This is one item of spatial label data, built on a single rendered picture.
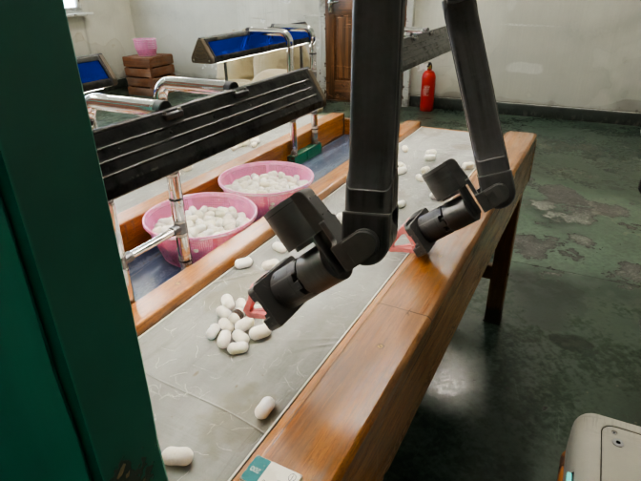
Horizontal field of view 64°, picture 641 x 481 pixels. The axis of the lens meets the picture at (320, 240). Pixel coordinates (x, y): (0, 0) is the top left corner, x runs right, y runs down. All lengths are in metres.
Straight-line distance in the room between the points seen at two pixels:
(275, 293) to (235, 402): 0.17
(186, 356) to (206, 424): 0.15
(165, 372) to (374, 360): 0.31
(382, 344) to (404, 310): 0.10
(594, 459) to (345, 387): 0.81
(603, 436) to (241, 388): 0.96
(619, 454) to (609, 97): 4.44
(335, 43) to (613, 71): 2.74
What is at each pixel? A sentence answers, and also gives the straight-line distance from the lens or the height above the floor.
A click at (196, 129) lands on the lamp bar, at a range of 0.73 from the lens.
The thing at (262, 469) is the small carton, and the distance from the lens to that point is 0.62.
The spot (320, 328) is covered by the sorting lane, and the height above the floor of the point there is 0.74.
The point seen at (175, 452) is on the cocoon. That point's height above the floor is 0.76.
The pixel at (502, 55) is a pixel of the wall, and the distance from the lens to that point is 5.57.
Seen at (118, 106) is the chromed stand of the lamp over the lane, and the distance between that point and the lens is 0.77.
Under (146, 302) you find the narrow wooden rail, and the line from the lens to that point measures 0.95.
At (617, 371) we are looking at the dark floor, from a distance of 2.15.
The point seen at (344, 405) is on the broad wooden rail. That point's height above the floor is 0.76.
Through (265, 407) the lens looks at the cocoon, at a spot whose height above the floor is 0.76.
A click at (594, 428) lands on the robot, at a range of 1.48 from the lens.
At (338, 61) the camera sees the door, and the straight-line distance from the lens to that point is 6.02.
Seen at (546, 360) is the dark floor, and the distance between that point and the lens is 2.10.
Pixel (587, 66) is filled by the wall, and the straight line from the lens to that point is 5.53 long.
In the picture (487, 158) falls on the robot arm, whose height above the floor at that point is 0.97.
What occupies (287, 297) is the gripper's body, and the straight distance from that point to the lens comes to 0.69.
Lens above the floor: 1.26
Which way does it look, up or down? 27 degrees down
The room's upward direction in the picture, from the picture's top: 1 degrees counter-clockwise
